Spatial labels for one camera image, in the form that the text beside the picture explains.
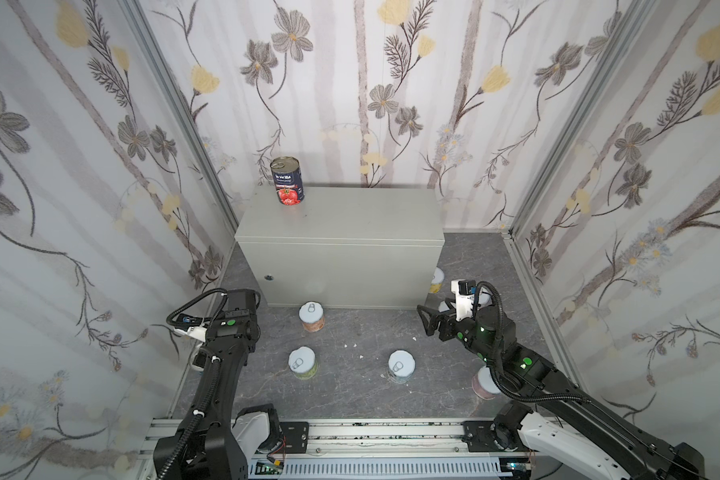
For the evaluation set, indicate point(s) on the pink label can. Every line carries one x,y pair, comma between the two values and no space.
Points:
483,385

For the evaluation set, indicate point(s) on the light blue label can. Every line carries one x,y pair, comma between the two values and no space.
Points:
401,366

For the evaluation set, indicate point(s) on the white slotted cable duct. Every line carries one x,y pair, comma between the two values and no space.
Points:
382,468

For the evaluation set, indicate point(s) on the yellow label can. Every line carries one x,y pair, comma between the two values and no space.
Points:
437,281

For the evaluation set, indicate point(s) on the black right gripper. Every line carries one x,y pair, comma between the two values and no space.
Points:
444,324

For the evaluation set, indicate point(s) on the green label can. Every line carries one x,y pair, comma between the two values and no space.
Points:
303,363

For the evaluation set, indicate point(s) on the aluminium corner frame right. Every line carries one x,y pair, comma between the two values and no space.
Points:
635,16

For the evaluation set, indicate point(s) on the orange label can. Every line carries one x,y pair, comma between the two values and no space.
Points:
311,315

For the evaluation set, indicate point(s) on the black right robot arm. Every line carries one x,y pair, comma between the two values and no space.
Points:
622,449

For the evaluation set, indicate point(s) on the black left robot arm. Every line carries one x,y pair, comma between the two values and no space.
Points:
213,441

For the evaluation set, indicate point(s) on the teal label can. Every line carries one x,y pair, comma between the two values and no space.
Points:
481,299

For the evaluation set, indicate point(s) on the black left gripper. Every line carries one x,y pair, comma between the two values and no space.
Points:
240,300

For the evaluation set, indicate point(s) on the aluminium corner frame left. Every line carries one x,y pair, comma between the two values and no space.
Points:
179,108

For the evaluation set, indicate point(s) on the grey metal cabinet box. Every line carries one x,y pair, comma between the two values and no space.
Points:
352,248

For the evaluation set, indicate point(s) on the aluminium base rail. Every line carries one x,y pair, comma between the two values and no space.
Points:
388,438

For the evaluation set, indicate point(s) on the dark blue tomato can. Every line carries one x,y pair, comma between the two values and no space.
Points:
287,179

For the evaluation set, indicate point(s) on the aluminium corner frame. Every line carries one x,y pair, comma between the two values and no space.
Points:
635,16
179,108

